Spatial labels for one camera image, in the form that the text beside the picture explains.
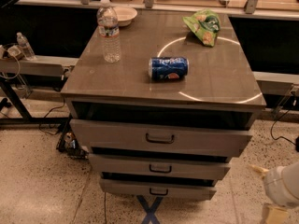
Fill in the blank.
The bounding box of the blue tape cross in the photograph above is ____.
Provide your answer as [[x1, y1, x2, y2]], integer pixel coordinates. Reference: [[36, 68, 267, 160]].
[[136, 195, 163, 224]]

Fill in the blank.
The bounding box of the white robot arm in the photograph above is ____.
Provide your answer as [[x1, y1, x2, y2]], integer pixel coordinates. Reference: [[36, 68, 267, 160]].
[[250, 161, 299, 224]]

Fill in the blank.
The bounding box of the black floor cable right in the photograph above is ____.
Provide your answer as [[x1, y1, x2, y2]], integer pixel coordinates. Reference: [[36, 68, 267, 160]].
[[269, 100, 299, 147]]

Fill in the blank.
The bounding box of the black floor cable left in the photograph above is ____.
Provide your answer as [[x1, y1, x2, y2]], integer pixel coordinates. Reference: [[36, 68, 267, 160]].
[[37, 98, 71, 136]]

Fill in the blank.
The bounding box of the grey side bench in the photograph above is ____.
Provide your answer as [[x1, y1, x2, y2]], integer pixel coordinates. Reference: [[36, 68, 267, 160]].
[[0, 55, 78, 77]]

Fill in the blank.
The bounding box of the black floor cable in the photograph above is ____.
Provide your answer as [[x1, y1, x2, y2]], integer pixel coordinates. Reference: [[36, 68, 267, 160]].
[[37, 98, 71, 136], [269, 100, 299, 147]]

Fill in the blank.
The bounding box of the grey drawer cabinet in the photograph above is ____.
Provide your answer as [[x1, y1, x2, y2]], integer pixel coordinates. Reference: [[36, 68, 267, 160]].
[[62, 10, 265, 188]]

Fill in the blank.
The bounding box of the green chip bag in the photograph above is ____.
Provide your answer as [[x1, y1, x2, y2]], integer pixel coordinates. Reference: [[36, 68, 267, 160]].
[[183, 9, 221, 47]]

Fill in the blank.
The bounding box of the blue Pepsi can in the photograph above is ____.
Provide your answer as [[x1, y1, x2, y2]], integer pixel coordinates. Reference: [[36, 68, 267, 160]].
[[149, 57, 189, 80]]

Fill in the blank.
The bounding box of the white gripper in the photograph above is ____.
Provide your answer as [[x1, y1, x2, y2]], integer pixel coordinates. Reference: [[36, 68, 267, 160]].
[[250, 164, 296, 224]]

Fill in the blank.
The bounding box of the grey drawer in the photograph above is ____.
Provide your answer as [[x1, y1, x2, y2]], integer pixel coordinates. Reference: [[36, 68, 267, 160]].
[[70, 119, 252, 157], [89, 154, 230, 180], [100, 179, 216, 201]]

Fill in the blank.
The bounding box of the grey top drawer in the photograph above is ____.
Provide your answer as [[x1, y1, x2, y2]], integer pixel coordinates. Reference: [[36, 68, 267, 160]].
[[70, 119, 252, 157]]

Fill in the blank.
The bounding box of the clear plastic water bottle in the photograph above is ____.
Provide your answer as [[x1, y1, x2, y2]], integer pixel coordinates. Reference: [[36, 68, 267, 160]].
[[97, 0, 121, 63]]

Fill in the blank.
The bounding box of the small water bottle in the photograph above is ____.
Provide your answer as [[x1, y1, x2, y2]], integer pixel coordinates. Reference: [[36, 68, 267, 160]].
[[17, 32, 36, 61]]

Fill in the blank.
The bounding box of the grey bottom drawer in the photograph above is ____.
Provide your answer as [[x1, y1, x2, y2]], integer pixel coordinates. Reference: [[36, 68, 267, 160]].
[[100, 179, 216, 201]]

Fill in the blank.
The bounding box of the white bowl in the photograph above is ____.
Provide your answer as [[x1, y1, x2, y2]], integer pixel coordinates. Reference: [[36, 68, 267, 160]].
[[114, 7, 137, 27]]

